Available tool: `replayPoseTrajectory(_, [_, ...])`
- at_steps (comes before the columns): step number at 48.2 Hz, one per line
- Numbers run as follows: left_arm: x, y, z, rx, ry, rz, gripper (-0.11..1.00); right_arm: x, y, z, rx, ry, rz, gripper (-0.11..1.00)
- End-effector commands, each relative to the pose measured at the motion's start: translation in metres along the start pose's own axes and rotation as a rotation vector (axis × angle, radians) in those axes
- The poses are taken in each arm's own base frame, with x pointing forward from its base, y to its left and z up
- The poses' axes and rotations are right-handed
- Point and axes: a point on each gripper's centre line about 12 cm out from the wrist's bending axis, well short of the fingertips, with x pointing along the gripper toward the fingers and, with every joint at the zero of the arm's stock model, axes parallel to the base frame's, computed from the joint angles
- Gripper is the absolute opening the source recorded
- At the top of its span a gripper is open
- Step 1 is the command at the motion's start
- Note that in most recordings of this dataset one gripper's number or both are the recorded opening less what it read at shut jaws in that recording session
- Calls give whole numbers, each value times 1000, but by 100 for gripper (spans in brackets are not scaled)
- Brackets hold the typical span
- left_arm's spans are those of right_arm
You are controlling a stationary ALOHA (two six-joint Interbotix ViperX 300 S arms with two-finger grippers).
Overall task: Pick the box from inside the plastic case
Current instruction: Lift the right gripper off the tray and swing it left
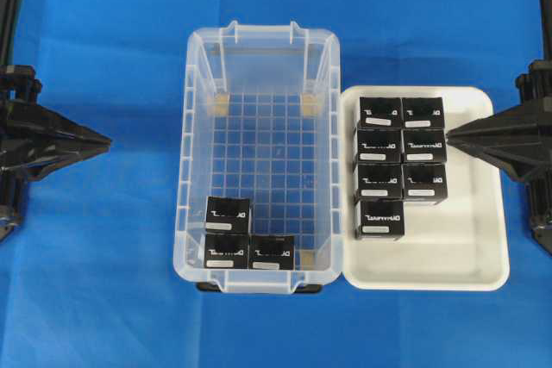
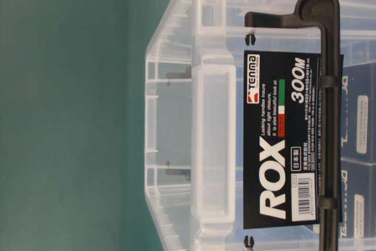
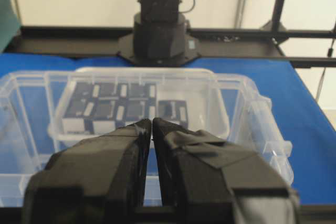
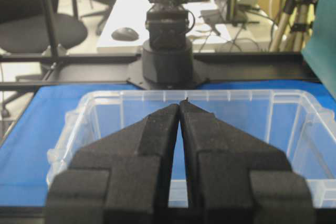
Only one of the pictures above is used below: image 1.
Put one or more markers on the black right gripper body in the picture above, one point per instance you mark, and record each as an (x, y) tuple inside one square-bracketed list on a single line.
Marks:
[(516, 140)]

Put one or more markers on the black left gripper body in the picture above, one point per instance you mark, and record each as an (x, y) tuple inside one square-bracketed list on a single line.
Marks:
[(36, 141)]

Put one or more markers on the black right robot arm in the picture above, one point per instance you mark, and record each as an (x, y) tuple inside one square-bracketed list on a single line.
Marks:
[(534, 87)]

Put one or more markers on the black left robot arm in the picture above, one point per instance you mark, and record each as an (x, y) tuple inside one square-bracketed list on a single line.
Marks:
[(18, 82)]

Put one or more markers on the black box tray row2 right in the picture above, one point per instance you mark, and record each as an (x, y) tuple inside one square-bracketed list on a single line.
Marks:
[(424, 146)]

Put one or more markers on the black box tray row2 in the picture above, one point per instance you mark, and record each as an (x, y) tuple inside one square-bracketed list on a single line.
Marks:
[(377, 146), (424, 146)]

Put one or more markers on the black box tray row3 right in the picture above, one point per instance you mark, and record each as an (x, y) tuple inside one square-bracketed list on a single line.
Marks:
[(424, 183)]

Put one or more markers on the black box tray row3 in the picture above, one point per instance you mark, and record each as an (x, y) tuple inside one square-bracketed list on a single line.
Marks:
[(378, 182), (424, 183)]

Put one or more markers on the black box tray row1 right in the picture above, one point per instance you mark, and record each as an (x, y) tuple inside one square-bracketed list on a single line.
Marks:
[(423, 112)]

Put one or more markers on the black box tray row1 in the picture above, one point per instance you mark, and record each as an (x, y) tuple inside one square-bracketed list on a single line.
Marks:
[(423, 112), (379, 112)]

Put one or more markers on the black box tray row2 left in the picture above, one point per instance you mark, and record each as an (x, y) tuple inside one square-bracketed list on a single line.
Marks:
[(377, 146)]

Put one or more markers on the black box tray row1 left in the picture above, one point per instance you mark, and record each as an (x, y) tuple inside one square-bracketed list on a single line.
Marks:
[(379, 112)]

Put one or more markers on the black box tray row3 left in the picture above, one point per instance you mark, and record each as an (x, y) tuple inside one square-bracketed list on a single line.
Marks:
[(378, 182)]

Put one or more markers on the black box tray row4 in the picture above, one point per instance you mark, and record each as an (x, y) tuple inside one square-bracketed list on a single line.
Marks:
[(379, 219)]

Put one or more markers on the black box in case upper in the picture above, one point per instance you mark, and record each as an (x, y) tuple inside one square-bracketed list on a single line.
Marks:
[(226, 215)]

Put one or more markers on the black box in case lower-left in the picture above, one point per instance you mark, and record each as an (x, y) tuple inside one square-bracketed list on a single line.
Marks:
[(226, 251)]

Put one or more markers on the clear plastic storage case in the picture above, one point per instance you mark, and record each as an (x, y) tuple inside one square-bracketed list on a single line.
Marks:
[(260, 115)]

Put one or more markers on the black box in case lower-right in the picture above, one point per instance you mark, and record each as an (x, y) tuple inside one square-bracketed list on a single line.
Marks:
[(274, 253)]

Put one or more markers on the white plastic tray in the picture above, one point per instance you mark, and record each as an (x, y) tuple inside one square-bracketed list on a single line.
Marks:
[(458, 244)]

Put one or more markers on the blue table cloth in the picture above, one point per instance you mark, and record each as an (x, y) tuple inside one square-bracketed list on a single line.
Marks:
[(88, 279)]

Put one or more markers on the black case locking handle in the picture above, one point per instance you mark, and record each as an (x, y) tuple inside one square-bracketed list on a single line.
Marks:
[(276, 289)]

